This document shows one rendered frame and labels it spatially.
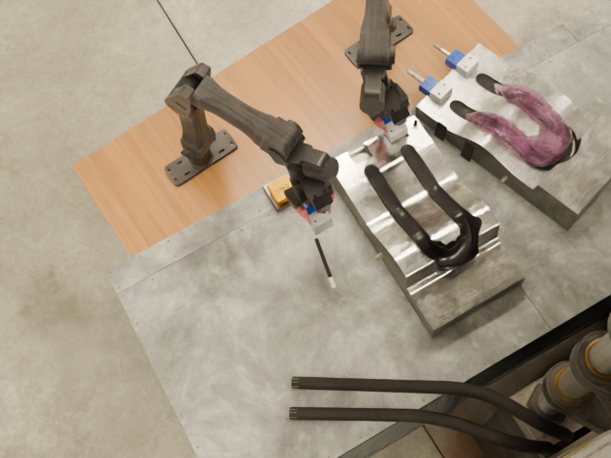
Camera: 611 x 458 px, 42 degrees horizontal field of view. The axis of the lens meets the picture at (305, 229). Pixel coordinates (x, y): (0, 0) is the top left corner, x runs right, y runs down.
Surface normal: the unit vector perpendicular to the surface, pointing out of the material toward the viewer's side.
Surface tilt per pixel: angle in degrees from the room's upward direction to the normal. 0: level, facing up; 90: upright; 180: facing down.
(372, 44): 16
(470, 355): 0
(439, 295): 0
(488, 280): 0
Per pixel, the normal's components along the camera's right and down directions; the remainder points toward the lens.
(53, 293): -0.07, -0.36
